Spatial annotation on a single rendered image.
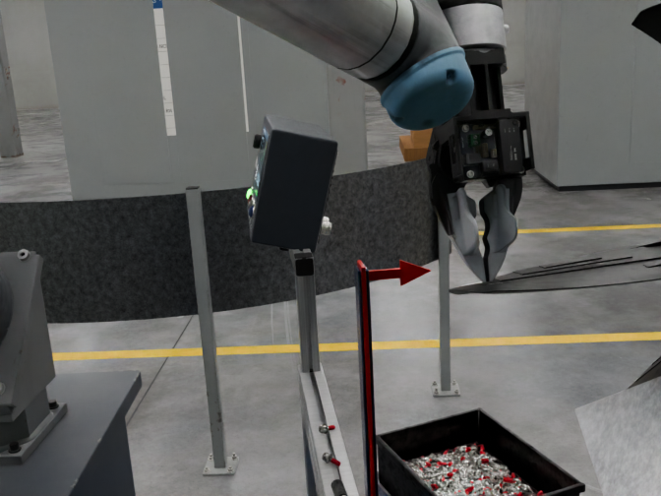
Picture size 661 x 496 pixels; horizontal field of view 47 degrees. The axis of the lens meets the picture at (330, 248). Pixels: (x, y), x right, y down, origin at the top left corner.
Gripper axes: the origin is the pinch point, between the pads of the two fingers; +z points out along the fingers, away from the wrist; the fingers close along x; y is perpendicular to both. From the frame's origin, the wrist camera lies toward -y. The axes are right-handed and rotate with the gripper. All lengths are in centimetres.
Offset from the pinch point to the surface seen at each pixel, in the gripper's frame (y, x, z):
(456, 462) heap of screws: -25.8, 1.7, 25.1
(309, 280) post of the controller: -49, -14, 0
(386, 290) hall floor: -355, 52, 12
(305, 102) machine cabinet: -579, 38, -149
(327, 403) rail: -41.7, -13.2, 18.3
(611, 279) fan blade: 8.6, 8.8, 1.9
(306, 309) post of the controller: -51, -14, 4
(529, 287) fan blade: 9.6, 0.9, 1.9
